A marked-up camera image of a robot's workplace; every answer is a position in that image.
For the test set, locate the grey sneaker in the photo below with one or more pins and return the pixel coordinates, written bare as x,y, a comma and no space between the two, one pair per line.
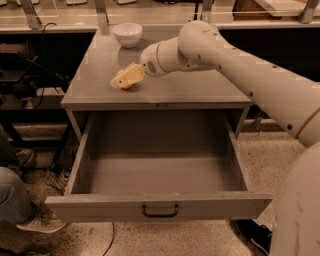
45,222

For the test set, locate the black drawer handle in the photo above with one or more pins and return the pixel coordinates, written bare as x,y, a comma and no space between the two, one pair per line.
160,212

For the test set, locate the grey cabinet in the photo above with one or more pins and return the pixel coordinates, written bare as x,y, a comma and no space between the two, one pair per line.
90,89

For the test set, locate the black shoe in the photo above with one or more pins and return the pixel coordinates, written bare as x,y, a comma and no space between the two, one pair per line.
258,235

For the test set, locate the open grey top drawer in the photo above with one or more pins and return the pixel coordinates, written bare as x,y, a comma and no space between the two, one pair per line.
127,159

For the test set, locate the orange fruit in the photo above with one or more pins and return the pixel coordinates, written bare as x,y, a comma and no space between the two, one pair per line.
124,79

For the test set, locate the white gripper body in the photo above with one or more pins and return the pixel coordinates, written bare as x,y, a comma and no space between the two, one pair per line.
149,62

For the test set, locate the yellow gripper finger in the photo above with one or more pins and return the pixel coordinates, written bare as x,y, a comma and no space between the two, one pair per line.
137,71

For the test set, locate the white ceramic bowl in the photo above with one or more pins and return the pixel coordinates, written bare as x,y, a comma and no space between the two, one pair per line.
128,34

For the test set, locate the person leg in jeans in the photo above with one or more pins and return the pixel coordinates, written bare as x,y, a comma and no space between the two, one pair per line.
15,204

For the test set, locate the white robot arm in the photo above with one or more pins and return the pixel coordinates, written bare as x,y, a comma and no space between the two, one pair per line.
290,99

